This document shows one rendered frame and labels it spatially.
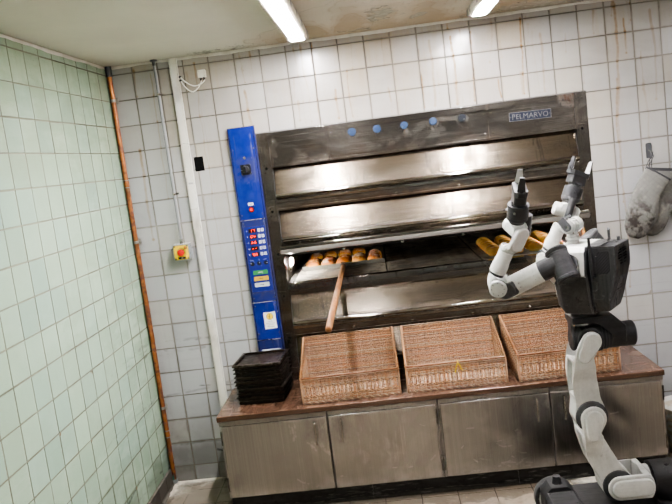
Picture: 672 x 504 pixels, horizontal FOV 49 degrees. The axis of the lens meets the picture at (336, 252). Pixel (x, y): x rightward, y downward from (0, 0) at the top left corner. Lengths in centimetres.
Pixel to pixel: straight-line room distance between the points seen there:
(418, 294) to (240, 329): 111
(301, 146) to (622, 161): 188
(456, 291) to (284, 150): 134
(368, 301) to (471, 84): 142
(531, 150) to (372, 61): 107
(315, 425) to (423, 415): 59
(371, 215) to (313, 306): 66
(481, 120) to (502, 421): 172
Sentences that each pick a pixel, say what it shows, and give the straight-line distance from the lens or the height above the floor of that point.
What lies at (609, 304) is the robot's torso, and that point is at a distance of 336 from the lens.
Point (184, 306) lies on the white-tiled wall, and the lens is 467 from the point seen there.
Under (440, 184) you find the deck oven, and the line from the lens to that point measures 446.
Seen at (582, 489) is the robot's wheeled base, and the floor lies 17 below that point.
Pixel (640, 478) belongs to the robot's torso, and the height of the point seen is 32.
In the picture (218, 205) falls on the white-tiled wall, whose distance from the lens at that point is 453.
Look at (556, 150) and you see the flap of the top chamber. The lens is 456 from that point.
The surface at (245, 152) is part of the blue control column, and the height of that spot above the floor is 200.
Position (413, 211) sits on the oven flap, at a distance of 445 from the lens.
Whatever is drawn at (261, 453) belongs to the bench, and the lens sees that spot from 426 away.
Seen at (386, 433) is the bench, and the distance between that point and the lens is 417.
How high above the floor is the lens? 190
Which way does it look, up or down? 7 degrees down
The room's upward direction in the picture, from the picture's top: 7 degrees counter-clockwise
